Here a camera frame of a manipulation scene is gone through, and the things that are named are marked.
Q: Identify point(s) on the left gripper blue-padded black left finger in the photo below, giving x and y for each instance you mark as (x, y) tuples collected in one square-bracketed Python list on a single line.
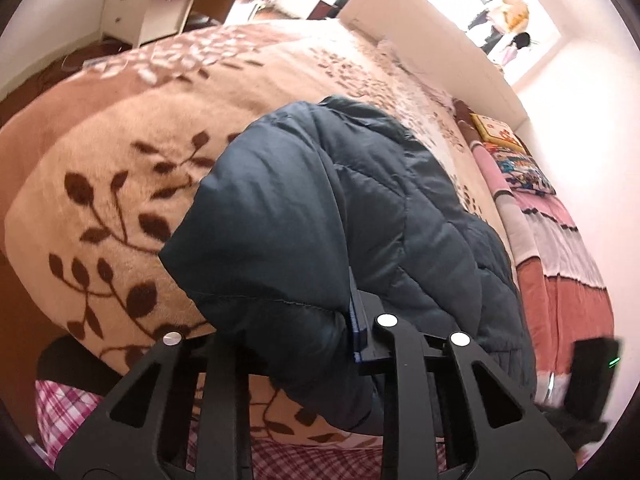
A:
[(181, 413)]

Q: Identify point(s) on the dark teal quilted jacket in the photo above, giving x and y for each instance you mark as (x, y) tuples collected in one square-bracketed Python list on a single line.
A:
[(315, 201)]

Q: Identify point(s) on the yellow cartoon pillow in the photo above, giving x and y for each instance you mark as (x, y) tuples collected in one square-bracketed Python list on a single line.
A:
[(495, 131)]

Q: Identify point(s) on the dark wooden nightstand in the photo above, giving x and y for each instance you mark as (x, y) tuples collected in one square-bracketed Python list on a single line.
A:
[(323, 10)]

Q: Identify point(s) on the white crumpled cloth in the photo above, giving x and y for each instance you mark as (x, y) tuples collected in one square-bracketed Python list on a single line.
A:
[(392, 53)]

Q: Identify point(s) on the white desk with drawers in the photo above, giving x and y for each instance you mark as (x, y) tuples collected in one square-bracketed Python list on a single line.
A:
[(139, 22)]

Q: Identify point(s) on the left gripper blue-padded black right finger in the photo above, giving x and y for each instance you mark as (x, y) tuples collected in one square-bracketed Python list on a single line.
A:
[(450, 411)]

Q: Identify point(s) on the hanging clothes at window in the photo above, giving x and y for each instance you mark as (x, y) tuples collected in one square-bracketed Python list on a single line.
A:
[(500, 31)]

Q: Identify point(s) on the beige leaf-pattern bed blanket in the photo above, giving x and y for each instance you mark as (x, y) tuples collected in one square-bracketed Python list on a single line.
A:
[(98, 173)]

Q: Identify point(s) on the blue cartoon pillow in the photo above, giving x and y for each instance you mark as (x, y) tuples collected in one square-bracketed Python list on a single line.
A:
[(520, 170)]

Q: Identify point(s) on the pink and red striped quilt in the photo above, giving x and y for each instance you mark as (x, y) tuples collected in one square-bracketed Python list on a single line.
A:
[(562, 289)]

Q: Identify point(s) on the pink plaid clothing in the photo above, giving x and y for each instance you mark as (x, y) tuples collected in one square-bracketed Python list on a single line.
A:
[(61, 410)]

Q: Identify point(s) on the white wooden headboard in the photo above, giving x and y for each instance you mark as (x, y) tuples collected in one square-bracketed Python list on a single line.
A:
[(438, 50)]

